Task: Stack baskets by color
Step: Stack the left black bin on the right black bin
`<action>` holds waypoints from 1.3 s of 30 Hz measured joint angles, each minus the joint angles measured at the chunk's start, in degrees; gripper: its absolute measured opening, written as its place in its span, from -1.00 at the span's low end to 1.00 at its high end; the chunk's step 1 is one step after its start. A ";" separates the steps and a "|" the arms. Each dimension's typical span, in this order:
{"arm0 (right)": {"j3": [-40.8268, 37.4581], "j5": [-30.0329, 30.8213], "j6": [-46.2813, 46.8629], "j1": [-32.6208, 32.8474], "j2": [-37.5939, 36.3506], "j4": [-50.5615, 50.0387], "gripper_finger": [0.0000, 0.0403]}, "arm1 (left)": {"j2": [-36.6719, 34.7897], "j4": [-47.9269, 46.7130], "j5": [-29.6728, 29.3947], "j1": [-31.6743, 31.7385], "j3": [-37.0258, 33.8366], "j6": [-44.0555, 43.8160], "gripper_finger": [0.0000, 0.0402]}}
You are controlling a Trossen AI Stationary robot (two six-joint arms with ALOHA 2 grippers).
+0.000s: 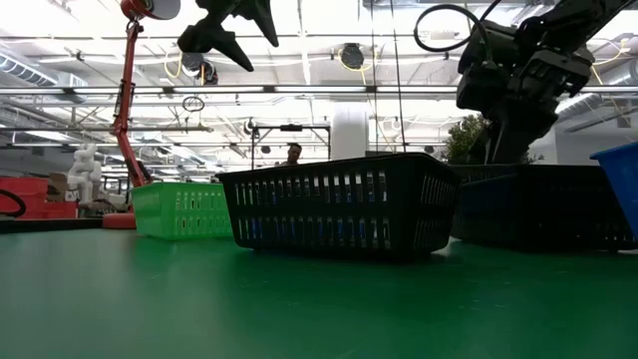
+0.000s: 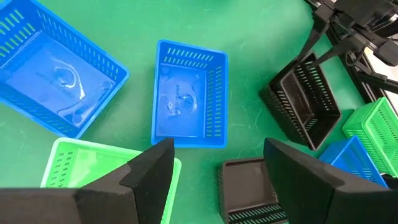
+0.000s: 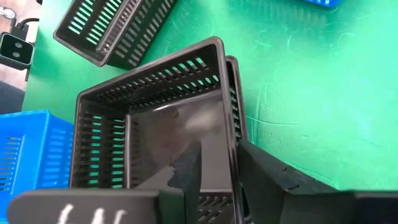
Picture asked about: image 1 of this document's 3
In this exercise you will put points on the green table mat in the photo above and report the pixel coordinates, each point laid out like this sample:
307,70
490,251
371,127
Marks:
319,304

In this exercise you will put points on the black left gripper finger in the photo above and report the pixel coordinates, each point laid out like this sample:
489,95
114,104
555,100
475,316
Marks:
214,42
261,22

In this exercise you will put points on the green slotted plastic basket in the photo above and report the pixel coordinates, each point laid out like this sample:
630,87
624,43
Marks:
179,209

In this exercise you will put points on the grey ceiling air duct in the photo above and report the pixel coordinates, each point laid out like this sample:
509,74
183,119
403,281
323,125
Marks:
30,72

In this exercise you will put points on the blue slotted plastic basket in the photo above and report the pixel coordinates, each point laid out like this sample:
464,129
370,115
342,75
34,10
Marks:
623,184

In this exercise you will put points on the red storage crates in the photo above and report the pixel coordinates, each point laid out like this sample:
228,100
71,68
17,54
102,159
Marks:
45,199

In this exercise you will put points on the potted plant with slatted pot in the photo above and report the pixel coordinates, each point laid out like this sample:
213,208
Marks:
463,142

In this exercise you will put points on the black background frame stand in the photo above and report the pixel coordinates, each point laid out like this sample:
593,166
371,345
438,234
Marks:
291,128

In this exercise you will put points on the person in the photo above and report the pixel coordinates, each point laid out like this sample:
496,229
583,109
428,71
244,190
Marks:
293,153

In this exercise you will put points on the red desk lamp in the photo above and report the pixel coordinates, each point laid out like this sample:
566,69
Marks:
128,75

